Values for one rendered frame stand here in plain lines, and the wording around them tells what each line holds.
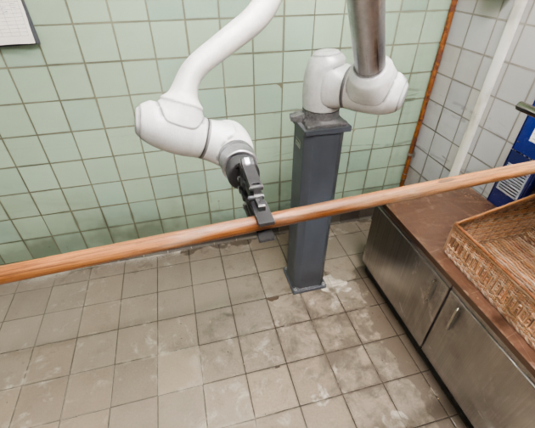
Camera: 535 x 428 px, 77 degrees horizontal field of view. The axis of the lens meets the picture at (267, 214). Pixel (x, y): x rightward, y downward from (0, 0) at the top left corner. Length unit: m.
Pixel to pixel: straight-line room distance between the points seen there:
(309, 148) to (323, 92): 0.23
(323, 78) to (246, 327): 1.26
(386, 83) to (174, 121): 0.75
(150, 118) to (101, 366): 1.38
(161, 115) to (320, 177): 0.90
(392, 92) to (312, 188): 0.53
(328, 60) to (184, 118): 0.71
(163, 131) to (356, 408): 1.39
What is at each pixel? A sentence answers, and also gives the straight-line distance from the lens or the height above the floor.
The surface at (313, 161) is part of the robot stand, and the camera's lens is 1.48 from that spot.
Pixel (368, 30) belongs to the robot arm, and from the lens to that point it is 1.12.
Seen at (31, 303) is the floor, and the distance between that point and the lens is 2.38.
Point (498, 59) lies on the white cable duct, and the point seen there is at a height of 1.18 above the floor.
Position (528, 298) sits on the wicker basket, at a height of 0.71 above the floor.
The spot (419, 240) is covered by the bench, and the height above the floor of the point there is 0.58.
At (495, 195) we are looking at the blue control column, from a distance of 2.00.
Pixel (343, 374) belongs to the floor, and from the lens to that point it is 1.79.
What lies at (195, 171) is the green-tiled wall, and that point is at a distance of 2.02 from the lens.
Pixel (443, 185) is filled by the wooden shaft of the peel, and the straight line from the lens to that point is 0.79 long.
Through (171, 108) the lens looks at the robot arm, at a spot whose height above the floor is 1.29.
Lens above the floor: 1.56
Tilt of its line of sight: 38 degrees down
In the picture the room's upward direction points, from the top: straight up
